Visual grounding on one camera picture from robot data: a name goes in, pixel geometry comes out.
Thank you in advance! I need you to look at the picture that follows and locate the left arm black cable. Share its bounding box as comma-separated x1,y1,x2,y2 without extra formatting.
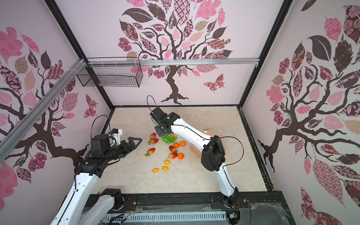
90,114,112,140

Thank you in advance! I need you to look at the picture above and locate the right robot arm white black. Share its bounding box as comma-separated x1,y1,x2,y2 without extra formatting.
150,107,239,208

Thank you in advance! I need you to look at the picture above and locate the aluminium rail left wall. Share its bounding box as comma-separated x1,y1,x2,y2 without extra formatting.
1,59,86,162

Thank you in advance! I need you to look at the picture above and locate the strawberry centre upper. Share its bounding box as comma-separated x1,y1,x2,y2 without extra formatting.
169,145,177,153

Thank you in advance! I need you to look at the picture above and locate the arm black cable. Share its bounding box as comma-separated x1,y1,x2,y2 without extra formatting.
146,95,252,225
90,114,112,140

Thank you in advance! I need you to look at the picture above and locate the strawberry centre lower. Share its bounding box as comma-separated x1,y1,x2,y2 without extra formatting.
168,152,178,159

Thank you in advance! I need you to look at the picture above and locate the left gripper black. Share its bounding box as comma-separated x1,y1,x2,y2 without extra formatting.
104,137,143,161

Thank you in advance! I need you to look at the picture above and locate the aluminium rail back wall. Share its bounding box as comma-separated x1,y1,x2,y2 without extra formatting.
87,58,260,67

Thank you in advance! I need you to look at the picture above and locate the aluminium rail wall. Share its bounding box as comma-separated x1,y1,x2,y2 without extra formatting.
1,59,86,162
87,58,260,67

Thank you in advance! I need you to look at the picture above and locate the pink petal-shaped fruit bowl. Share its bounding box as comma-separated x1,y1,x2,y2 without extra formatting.
190,128,226,156

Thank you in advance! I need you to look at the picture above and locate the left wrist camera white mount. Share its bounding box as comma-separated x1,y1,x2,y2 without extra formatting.
109,128,123,145

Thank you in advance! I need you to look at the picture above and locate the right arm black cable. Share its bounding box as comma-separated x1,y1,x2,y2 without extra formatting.
146,95,252,225

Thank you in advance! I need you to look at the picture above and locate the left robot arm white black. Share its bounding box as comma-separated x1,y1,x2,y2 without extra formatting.
51,130,142,225

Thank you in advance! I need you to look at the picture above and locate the white slotted cable duct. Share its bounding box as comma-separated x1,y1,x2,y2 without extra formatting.
99,211,229,225

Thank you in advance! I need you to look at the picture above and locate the green grape bunch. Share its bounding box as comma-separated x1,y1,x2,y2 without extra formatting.
161,134,178,144

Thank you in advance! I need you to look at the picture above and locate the strawberry lone left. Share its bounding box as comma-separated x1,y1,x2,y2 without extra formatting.
145,148,156,157

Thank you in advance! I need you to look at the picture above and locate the black wire basket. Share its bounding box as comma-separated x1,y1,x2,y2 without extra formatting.
77,56,143,88

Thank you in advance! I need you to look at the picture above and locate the black base frame rail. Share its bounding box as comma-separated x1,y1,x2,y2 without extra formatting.
83,191,295,225

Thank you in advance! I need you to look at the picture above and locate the strawberry beside grapes left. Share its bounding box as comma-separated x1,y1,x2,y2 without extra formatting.
148,138,158,145

